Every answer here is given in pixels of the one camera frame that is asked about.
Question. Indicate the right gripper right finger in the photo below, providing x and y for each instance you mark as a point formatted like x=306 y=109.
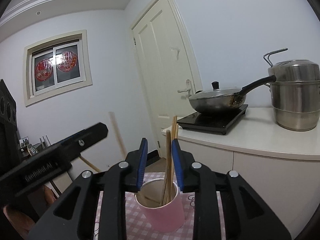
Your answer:
x=226 y=206

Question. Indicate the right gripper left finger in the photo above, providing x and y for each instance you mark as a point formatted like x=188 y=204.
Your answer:
x=73 y=214

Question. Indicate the pink cup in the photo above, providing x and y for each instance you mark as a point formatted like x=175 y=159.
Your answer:
x=165 y=218

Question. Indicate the white kitchen cabinet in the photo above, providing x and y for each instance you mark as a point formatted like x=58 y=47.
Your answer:
x=281 y=165

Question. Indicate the person's left hand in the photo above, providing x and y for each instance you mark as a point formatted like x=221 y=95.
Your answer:
x=21 y=222

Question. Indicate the round desk clock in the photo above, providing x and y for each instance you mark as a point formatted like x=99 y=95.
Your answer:
x=32 y=150

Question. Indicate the pink checkered tablecloth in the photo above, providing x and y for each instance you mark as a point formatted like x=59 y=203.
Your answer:
x=137 y=226

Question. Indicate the black induction cooker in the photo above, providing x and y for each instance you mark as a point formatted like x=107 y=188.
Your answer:
x=218 y=122

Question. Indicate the window with red decorations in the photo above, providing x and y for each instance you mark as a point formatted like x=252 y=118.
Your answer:
x=56 y=65

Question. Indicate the steel wok with lid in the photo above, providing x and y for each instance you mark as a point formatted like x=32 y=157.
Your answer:
x=218 y=99

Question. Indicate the stainless steel steamer pot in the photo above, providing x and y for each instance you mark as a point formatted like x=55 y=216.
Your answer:
x=295 y=93

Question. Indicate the cream door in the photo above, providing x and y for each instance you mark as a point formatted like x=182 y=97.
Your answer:
x=166 y=64

